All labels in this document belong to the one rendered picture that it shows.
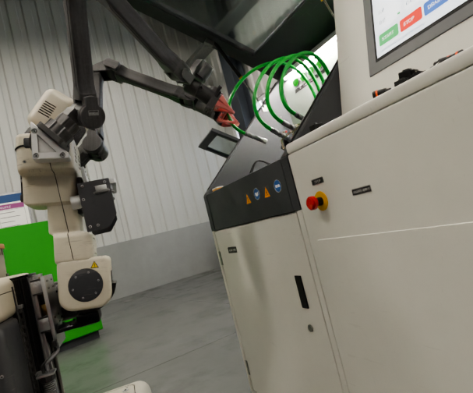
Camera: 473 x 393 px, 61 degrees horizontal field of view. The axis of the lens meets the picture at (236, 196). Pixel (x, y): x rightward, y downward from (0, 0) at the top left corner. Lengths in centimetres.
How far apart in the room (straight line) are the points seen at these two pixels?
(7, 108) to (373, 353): 774
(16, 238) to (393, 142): 395
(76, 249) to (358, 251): 86
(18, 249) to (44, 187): 300
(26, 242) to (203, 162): 527
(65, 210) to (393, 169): 102
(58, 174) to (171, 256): 688
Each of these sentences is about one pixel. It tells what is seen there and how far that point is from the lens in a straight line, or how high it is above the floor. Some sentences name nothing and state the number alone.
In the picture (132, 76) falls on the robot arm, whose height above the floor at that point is 152.
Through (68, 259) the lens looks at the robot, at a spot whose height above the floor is 82.
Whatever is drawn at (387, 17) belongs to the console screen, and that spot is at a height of 124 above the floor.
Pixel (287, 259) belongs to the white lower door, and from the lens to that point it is 127.
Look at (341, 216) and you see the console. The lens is 102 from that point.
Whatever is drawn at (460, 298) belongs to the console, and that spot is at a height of 56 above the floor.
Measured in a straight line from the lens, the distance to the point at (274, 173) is 123.
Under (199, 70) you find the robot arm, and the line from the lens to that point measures 154.
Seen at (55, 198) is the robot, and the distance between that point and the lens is 144.
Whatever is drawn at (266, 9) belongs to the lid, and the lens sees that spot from 182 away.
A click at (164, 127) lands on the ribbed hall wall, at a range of 881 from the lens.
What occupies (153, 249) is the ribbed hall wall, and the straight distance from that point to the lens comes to 812.
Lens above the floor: 79
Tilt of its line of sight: 4 degrees up
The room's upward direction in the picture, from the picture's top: 14 degrees counter-clockwise
